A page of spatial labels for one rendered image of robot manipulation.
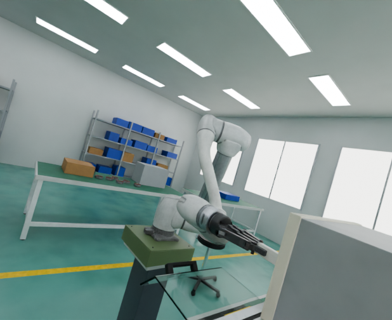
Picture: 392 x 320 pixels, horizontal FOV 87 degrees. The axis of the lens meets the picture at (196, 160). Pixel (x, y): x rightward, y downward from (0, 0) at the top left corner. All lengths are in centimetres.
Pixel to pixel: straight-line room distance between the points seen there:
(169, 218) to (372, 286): 111
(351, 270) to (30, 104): 687
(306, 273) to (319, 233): 7
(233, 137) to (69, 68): 626
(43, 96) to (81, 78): 109
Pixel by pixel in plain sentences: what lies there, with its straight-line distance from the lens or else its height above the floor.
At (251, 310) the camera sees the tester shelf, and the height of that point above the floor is 112.
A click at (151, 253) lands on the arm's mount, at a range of 125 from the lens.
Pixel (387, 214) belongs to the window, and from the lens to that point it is 528.
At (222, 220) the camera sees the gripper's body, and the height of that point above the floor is 121.
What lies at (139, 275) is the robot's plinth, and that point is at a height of 58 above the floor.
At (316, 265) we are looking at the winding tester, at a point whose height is 125.
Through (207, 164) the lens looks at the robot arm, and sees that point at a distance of 100.
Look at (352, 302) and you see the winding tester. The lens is 43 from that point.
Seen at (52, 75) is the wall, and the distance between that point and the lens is 701.
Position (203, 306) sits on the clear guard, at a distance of 55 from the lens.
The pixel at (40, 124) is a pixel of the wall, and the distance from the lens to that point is 692.
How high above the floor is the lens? 136
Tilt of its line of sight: 1 degrees up
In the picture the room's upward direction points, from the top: 16 degrees clockwise
